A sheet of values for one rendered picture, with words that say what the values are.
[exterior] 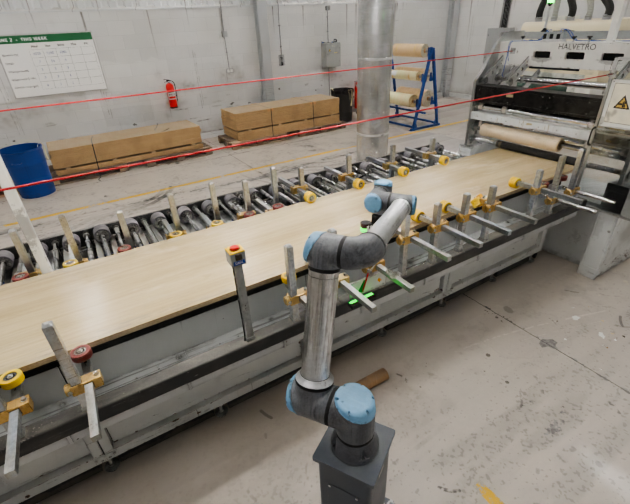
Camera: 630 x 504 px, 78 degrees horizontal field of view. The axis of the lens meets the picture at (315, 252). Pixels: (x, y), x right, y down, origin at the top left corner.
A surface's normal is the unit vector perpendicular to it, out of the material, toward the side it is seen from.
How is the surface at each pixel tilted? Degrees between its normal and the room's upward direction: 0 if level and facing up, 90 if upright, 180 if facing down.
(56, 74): 90
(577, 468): 0
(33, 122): 90
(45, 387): 90
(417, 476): 0
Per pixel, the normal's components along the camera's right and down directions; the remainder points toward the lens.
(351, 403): 0.04, -0.84
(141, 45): 0.53, 0.41
